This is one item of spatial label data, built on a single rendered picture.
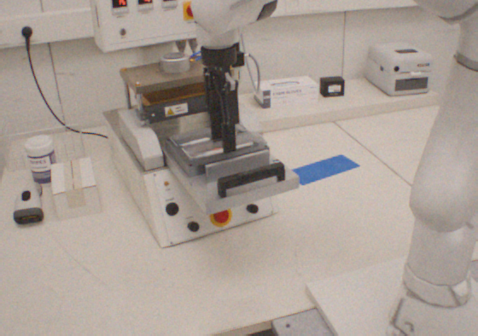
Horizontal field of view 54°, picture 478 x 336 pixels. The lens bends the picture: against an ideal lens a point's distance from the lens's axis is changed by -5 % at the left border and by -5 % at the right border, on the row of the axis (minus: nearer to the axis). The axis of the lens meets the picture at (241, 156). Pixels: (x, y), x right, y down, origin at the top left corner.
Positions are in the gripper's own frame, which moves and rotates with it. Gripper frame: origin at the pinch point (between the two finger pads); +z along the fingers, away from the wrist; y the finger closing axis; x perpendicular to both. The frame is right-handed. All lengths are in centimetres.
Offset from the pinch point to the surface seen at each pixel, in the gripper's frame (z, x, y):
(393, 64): 10, 95, -47
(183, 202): 19.4, -8.9, -7.1
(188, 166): 4.3, -10.0, 3.1
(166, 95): -2.5, -4.5, -25.5
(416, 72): 14, 105, -44
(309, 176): 28.5, 34.3, -15.6
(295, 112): 24, 53, -52
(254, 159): 4.1, 3.7, 7.9
